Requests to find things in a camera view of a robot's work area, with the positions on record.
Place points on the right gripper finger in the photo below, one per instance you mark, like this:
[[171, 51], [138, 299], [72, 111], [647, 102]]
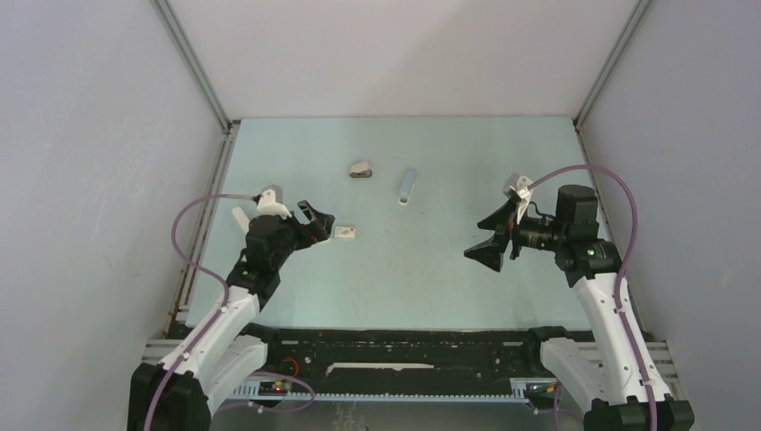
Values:
[[490, 252], [501, 220]]

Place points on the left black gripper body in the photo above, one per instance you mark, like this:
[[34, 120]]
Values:
[[293, 236]]

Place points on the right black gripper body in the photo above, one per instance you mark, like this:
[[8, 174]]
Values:
[[538, 232]]

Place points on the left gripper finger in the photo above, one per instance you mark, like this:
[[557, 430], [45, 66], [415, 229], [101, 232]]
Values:
[[311, 214], [320, 227]]

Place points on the white staple box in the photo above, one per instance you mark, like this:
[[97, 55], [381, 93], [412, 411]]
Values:
[[345, 232]]

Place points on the beige brown mini stapler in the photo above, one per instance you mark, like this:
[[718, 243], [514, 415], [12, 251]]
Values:
[[360, 170]]

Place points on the light blue stapler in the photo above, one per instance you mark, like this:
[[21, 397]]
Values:
[[406, 187]]

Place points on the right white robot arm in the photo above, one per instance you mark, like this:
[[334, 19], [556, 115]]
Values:
[[626, 391]]

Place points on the white stapler at left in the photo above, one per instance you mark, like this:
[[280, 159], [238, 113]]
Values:
[[241, 219]]

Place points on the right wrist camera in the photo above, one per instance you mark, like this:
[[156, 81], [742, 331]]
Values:
[[518, 191]]

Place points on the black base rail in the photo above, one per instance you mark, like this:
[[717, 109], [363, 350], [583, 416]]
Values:
[[457, 364]]

